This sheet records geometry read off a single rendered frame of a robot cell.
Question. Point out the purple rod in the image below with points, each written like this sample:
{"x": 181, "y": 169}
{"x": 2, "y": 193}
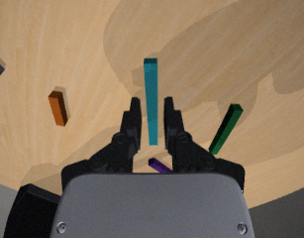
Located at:
{"x": 158, "y": 166}

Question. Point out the turquoise rod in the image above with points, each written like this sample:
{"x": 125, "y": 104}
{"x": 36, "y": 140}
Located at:
{"x": 150, "y": 71}

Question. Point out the orange rod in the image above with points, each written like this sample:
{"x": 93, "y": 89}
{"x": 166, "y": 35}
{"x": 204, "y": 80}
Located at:
{"x": 58, "y": 108}

